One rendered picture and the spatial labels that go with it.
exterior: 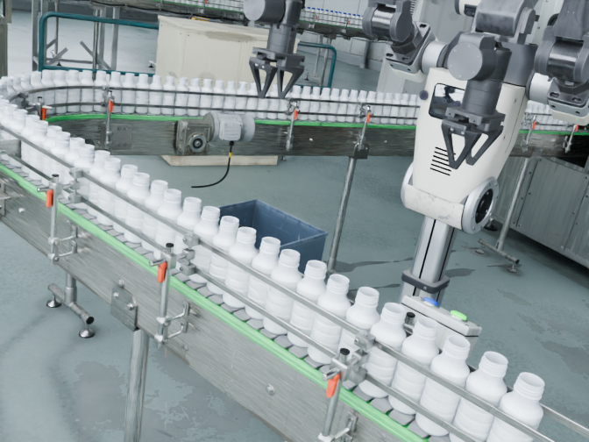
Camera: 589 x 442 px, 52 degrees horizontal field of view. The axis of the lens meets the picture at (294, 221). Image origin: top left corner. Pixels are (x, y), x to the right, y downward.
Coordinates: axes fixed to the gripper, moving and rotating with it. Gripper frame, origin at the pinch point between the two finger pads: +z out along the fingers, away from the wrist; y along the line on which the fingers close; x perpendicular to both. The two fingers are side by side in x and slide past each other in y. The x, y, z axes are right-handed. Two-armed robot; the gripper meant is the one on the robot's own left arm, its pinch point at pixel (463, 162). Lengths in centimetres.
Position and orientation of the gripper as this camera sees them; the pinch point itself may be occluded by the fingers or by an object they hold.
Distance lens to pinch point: 110.8
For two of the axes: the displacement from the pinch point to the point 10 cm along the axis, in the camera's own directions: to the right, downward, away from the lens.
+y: 6.6, -1.7, 7.3
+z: -1.6, 9.2, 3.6
